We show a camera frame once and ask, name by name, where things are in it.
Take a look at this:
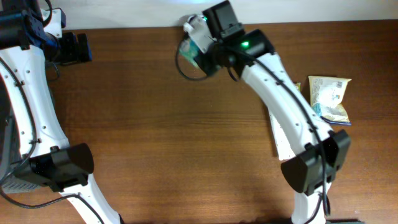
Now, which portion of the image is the teal white tissue pack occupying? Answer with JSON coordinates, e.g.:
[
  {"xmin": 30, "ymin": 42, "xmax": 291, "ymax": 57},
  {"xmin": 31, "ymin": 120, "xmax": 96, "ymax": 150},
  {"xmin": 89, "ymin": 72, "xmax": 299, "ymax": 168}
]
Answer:
[{"xmin": 179, "ymin": 38, "xmax": 200, "ymax": 68}]

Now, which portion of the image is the white yellow snack bag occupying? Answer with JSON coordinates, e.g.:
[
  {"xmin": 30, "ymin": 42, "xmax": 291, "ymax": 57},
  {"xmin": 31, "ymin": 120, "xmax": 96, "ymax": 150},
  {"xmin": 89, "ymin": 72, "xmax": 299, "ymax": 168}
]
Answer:
[{"xmin": 308, "ymin": 76, "xmax": 351, "ymax": 126}]

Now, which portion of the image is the white tube with tan cap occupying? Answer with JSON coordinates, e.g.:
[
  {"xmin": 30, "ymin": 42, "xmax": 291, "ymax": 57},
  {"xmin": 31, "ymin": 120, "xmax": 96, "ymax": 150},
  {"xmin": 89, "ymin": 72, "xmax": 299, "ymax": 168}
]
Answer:
[{"xmin": 268, "ymin": 110, "xmax": 295, "ymax": 161}]

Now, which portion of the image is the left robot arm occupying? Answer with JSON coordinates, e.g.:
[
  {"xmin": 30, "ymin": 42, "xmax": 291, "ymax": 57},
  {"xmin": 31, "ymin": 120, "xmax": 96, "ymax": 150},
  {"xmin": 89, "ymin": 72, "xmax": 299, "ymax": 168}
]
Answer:
[{"xmin": 1, "ymin": 0, "xmax": 123, "ymax": 223}]

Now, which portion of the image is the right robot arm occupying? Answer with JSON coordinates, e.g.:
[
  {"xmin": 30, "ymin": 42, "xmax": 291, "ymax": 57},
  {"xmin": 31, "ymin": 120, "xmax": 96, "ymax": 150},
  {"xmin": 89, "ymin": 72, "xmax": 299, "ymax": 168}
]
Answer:
[{"xmin": 194, "ymin": 1, "xmax": 351, "ymax": 223}]

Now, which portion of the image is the dark grey plastic basket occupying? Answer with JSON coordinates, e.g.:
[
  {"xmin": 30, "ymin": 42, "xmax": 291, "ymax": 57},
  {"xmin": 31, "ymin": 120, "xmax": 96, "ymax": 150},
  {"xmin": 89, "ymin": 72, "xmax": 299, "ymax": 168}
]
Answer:
[{"xmin": 1, "ymin": 108, "xmax": 40, "ymax": 194}]

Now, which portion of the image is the black right camera cable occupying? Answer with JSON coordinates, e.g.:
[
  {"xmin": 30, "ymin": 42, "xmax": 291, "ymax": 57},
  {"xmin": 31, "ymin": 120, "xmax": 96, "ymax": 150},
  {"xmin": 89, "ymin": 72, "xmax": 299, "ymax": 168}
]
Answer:
[{"xmin": 175, "ymin": 32, "xmax": 332, "ymax": 224}]

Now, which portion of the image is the black camera cable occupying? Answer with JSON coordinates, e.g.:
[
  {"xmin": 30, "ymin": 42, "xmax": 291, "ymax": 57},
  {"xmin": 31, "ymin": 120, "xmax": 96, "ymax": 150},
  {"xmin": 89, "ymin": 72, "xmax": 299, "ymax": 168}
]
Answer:
[
  {"xmin": 175, "ymin": 32, "xmax": 332, "ymax": 224},
  {"xmin": 0, "ymin": 55, "xmax": 106, "ymax": 224}
]

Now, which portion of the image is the black left camera cable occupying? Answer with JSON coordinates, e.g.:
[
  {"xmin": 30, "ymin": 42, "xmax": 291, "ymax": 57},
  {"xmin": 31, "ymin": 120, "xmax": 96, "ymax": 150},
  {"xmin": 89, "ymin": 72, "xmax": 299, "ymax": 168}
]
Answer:
[{"xmin": 0, "ymin": 55, "xmax": 106, "ymax": 224}]

